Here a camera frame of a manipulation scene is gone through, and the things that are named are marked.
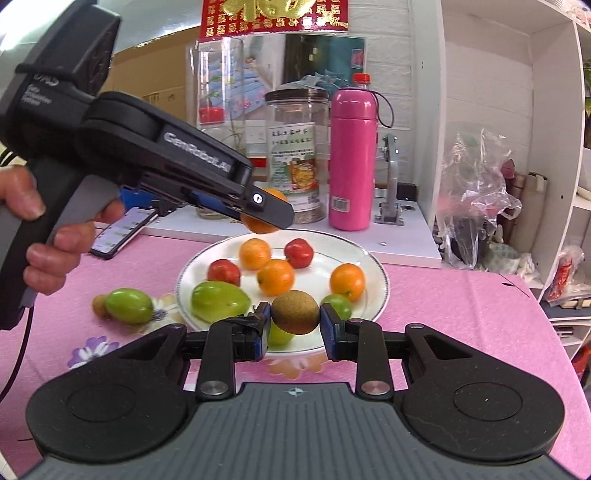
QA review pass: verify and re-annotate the small green fruit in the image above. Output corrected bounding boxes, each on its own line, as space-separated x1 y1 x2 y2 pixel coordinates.
320 294 354 321
267 320 296 349

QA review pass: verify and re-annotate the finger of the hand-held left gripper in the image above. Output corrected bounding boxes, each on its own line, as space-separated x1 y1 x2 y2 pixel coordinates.
187 182 295 232

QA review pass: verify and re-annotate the clear labelled jar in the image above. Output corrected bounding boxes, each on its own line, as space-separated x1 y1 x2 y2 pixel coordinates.
264 89 331 225

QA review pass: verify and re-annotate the glass vase with plant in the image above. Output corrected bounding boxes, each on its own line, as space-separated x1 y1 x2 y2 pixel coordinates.
186 36 246 217

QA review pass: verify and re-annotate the large green fruit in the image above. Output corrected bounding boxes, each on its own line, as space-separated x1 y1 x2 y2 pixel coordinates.
191 281 252 324
104 288 154 325

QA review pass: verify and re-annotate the white plate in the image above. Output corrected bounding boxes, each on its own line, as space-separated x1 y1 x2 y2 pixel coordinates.
175 228 390 354

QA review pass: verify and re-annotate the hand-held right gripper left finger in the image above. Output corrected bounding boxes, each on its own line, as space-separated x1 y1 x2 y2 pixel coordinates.
115 302 273 401

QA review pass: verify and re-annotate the red packet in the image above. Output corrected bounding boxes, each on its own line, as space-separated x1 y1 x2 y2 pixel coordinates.
547 247 585 303

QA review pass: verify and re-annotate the orange tangerine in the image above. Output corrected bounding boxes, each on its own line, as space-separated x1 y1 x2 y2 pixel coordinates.
241 187 289 235
329 263 366 302
257 259 296 297
239 237 272 271

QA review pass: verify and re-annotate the brown cardboard box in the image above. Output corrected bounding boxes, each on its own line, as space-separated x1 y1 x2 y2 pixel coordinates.
113 25 204 130

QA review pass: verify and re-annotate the red gold wall decoration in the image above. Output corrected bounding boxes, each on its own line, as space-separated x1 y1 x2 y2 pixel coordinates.
199 0 350 44

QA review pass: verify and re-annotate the person's left hand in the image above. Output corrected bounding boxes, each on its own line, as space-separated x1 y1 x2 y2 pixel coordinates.
0 165 126 296

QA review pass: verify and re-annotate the black smartphone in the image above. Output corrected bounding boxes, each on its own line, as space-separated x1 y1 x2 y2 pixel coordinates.
90 206 158 259

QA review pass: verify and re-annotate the pink tablecloth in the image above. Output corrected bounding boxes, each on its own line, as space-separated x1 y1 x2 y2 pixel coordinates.
0 226 591 467

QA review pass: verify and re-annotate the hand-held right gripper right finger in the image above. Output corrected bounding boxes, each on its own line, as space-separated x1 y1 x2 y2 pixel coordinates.
320 304 476 398

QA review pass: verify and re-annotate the grey metal stand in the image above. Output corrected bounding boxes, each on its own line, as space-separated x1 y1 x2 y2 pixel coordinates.
374 134 406 226

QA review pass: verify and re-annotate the pink thermos bottle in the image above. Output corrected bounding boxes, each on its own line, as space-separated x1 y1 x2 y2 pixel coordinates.
329 88 393 232

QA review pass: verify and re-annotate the black cable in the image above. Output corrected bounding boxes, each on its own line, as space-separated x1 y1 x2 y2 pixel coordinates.
0 295 35 402

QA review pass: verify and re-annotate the white shelving unit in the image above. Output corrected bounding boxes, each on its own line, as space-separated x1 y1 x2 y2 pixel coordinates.
416 0 591 361

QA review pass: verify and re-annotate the wall poster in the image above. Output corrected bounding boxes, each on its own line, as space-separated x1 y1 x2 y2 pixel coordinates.
194 32 368 139

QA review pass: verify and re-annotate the crumpled clear plastic bag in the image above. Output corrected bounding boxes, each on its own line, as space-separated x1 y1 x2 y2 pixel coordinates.
434 129 522 271

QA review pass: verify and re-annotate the red fruit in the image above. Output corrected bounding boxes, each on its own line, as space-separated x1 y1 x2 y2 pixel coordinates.
284 238 315 270
207 259 242 287

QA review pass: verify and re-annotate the white raised board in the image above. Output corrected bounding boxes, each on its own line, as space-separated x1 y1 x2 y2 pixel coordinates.
95 185 444 269

